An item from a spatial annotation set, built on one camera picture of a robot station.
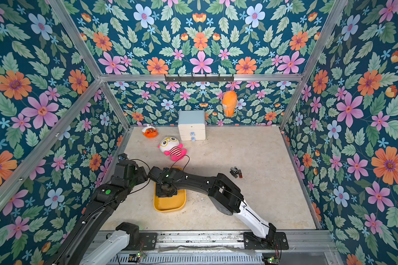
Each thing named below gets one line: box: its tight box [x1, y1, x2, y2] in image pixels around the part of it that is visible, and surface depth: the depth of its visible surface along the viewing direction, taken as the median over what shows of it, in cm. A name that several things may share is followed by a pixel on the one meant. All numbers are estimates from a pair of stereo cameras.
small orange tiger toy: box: [141, 125, 159, 139], surface depth 113 cm
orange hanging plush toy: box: [222, 90, 238, 118], surface depth 99 cm
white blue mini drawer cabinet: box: [177, 109, 207, 142], surface depth 108 cm
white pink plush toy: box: [157, 136, 188, 162], surface depth 103 cm
